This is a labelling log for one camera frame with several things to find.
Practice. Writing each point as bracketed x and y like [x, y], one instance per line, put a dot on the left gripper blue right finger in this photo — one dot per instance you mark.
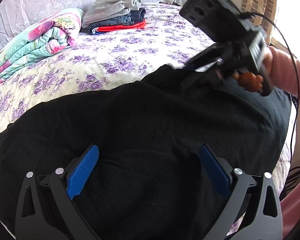
[217, 169]

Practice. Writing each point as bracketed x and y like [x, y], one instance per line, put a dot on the folded grey sweater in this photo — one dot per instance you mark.
[106, 9]

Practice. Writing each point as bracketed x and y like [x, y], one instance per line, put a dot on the pink sleeved right forearm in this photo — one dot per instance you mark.
[283, 73]

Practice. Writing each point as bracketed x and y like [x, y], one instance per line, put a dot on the person's right hand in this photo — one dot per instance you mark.
[250, 81]

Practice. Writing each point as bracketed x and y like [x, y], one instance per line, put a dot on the beige brick pattern curtain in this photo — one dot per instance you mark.
[260, 2]

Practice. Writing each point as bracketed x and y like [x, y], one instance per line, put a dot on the purple floral bed sheet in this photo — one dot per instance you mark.
[101, 62]

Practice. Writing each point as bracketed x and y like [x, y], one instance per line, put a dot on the folded blue jeans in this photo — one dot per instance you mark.
[132, 18]

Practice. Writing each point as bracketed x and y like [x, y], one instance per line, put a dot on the black pants with smiley patch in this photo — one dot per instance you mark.
[148, 182]

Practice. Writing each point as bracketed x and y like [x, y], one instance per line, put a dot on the folded red garment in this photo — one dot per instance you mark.
[106, 29]

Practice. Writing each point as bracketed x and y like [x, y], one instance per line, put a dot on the pink sleeved left forearm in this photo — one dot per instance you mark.
[290, 206]

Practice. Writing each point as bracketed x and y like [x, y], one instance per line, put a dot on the folded colourful floral blanket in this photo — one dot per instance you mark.
[40, 40]

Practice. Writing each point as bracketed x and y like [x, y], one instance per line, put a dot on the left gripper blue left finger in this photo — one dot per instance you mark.
[81, 170]

